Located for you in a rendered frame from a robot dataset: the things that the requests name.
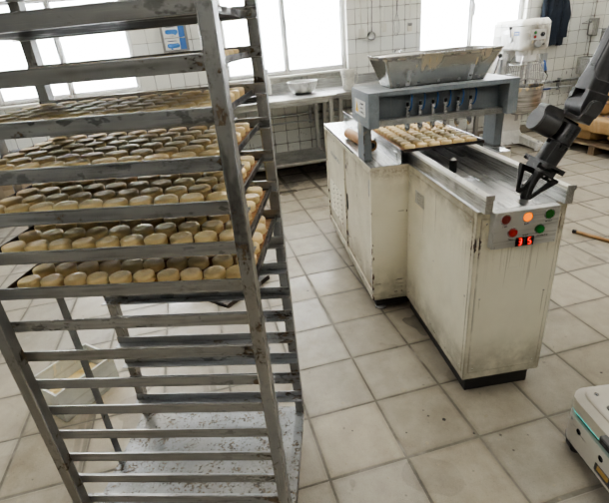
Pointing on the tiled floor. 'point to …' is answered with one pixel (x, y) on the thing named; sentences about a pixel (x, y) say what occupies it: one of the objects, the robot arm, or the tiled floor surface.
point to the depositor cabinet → (373, 212)
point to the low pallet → (608, 149)
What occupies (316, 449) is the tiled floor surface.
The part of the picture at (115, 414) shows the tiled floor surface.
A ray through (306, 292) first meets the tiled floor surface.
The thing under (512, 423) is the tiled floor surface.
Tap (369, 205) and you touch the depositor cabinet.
